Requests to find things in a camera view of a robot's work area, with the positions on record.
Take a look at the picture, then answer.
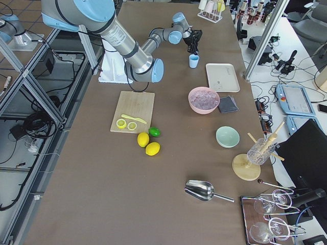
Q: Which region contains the black phone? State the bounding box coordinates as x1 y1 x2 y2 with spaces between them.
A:
318 104 327 113

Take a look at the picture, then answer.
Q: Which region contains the wooden cutting board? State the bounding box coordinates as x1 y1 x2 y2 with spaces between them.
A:
110 91 155 134

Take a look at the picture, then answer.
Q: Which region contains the teach pendant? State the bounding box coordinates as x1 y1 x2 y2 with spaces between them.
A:
275 84 316 116
286 115 317 136

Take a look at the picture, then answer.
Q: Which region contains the yellow lemon upper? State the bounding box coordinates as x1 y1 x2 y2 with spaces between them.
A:
137 132 150 148

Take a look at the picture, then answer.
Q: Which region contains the textured clear glass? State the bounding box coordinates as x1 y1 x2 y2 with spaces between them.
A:
247 138 275 165

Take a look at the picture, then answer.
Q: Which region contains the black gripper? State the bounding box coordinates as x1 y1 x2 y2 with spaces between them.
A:
183 29 202 55

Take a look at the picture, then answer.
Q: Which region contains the aluminium frame post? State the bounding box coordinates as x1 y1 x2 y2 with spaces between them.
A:
243 0 289 82

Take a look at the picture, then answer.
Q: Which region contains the black monitor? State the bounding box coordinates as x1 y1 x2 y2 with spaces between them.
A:
276 119 326 190

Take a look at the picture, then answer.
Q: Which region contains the teach pendant upper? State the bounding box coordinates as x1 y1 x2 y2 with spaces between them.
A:
275 84 316 116

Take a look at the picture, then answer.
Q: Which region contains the grey folded cloth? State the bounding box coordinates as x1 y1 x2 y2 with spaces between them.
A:
218 95 239 113

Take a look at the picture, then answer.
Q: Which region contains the yellow lemon lower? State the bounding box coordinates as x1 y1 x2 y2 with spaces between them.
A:
145 142 160 156

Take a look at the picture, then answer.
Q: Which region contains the yellow lemon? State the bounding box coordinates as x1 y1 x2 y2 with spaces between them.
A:
145 142 160 156
137 132 150 148

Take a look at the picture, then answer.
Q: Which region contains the white camera pillar base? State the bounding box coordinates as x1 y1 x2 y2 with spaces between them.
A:
99 40 133 84

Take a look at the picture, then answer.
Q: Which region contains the lemon slice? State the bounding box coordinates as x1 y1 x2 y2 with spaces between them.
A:
116 118 127 129

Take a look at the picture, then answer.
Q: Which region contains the wooden glass stand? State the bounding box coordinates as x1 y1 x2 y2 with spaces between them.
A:
232 121 285 181

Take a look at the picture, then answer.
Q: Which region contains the teach pendant lower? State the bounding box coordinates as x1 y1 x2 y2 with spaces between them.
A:
286 115 317 136

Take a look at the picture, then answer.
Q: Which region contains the white cup rack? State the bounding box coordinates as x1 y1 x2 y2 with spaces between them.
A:
197 0 225 23

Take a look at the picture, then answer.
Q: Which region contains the wine glass tray rack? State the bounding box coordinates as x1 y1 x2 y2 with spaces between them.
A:
240 188 306 244

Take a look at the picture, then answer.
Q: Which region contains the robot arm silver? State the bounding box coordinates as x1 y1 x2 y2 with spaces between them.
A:
1 15 32 46
41 0 202 83

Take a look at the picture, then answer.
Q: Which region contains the light blue cup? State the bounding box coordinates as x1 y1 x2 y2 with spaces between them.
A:
189 54 199 68

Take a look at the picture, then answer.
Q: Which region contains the yellow plastic knife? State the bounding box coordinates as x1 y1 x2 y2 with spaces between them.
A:
121 114 147 124

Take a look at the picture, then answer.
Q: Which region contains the mint green bowl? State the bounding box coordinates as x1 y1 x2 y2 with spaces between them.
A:
216 126 240 148

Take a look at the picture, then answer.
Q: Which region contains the pink bowl with ice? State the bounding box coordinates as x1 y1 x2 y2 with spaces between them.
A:
188 87 220 114

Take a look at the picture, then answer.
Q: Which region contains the green lime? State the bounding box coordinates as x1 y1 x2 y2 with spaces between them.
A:
148 127 161 137

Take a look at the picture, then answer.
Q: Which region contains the steel ice scoop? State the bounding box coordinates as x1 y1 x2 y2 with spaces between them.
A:
184 180 235 203

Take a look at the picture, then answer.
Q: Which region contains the cream plastic tray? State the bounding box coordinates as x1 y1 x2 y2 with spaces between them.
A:
205 63 240 92

